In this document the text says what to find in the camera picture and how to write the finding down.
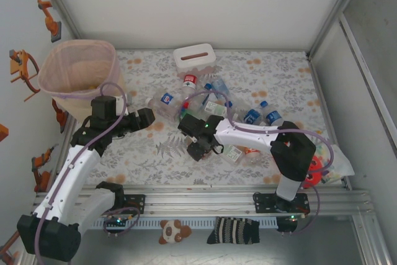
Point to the green plastic bottle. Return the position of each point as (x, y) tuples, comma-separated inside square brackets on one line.
[(185, 115)]

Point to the water bottle dark blue label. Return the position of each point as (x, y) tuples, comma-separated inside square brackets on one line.
[(273, 117), (252, 116)]

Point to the aluminium frame rail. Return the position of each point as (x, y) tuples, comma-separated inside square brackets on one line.
[(201, 206)]

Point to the clear bottle blue cap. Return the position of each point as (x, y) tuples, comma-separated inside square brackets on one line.
[(198, 96), (229, 103)]

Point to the black mount plate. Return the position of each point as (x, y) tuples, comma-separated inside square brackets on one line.
[(136, 203), (263, 204)]

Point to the slim clear bottle white cap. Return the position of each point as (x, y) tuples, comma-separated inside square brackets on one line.
[(155, 105)]

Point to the grey side panel rail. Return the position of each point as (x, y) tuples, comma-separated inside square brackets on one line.
[(355, 51)]

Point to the clear bottle blue round logo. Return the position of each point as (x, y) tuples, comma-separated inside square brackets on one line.
[(167, 99)]

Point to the orange curved wall sticker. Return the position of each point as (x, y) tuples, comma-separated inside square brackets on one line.
[(21, 72)]

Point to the square bottle green white label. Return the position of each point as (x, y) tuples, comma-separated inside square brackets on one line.
[(232, 153), (214, 108)]

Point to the controller board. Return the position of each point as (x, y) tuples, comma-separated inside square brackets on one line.
[(290, 220), (117, 222)]

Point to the orange arc wall sticker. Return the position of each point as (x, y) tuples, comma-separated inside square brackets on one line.
[(7, 246)]

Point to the black right mount plate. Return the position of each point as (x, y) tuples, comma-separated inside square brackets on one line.
[(263, 204)]

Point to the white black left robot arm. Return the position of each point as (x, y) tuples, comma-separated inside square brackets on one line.
[(71, 178)]

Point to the clear bottle red white label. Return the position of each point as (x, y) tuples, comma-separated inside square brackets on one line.
[(190, 80)]

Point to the left controller board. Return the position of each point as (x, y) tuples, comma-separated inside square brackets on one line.
[(117, 222)]

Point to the clear bottle orange label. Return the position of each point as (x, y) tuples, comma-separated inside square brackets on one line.
[(252, 152)]

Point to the pink beige mesh bin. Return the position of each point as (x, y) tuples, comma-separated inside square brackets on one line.
[(77, 66)]

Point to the clear bottle pale blue label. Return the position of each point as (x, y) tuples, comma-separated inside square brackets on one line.
[(221, 86)]

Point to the brown white panda plush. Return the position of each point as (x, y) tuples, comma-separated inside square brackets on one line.
[(173, 231)]

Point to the red shark toy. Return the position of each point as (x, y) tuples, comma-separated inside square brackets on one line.
[(316, 165)]

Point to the black left mount plate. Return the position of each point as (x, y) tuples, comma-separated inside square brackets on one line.
[(136, 203)]

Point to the floral table mat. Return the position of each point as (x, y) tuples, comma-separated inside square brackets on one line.
[(155, 153)]

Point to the white pink tissue box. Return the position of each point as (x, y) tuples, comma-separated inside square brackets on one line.
[(186, 63)]

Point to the right controller board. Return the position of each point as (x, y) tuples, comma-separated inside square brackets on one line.
[(290, 220)]

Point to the black white striped sock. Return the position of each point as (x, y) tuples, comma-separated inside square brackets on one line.
[(232, 231)]

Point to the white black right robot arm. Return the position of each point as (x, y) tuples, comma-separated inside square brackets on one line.
[(248, 136)]

